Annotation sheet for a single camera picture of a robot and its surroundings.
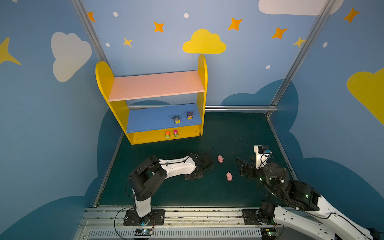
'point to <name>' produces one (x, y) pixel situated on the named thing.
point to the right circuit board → (269, 233)
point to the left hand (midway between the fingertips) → (198, 176)
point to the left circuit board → (143, 232)
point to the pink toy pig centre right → (220, 159)
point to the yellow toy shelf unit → (149, 125)
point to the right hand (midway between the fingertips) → (245, 157)
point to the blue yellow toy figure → (177, 119)
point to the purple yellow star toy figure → (189, 115)
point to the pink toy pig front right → (229, 176)
